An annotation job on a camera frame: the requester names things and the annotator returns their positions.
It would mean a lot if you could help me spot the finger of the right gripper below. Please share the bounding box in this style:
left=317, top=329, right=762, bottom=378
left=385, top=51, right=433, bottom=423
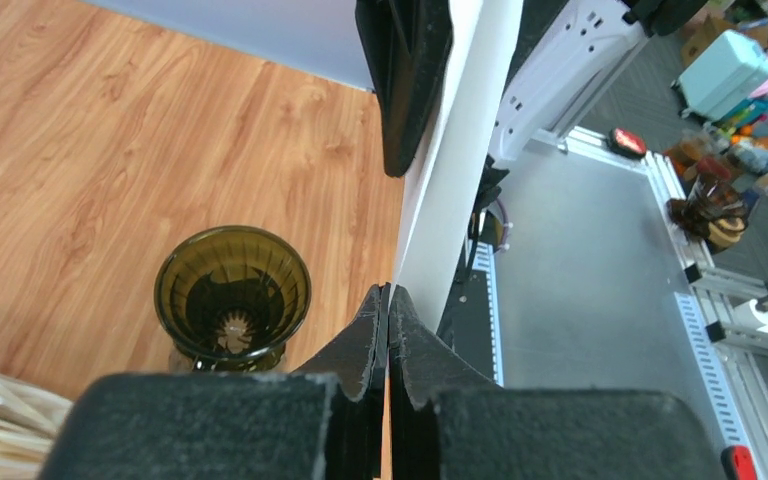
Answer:
left=355, top=0, right=453, bottom=178

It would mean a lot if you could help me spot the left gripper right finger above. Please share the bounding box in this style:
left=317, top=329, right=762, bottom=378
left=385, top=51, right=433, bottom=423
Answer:
left=388, top=286, right=726, bottom=479

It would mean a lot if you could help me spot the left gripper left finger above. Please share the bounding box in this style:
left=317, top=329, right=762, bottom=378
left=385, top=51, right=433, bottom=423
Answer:
left=40, top=285, right=390, bottom=479

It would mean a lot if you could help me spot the dark brown coffee dripper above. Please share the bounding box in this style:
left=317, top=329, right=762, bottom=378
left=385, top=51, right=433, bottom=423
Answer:
left=153, top=225, right=313, bottom=372

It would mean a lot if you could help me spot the white paper coffee filter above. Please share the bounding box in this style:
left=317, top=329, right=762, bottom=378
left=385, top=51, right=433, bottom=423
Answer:
left=392, top=0, right=523, bottom=332

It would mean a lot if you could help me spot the pack of paper filters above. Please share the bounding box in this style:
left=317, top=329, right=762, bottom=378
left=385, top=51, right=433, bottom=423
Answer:
left=0, top=374, right=73, bottom=479

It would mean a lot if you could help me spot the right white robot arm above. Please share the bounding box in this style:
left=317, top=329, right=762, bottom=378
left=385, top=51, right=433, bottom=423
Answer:
left=355, top=1, right=704, bottom=178

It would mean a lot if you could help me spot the red emergency button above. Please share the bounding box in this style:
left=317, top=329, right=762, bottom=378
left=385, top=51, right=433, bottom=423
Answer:
left=606, top=128, right=648, bottom=160

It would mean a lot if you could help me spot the light blue storage box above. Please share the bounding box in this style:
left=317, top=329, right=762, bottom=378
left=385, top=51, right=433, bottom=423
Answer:
left=671, top=29, right=768, bottom=121

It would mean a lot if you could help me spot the brown bottle in background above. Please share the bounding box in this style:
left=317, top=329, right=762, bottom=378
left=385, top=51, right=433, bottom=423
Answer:
left=666, top=156, right=750, bottom=254

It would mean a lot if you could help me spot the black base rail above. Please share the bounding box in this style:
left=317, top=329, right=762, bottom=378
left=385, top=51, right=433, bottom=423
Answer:
left=437, top=240, right=505, bottom=386

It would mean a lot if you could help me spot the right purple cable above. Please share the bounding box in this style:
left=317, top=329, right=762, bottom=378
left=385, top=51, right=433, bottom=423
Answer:
left=468, top=195, right=514, bottom=253

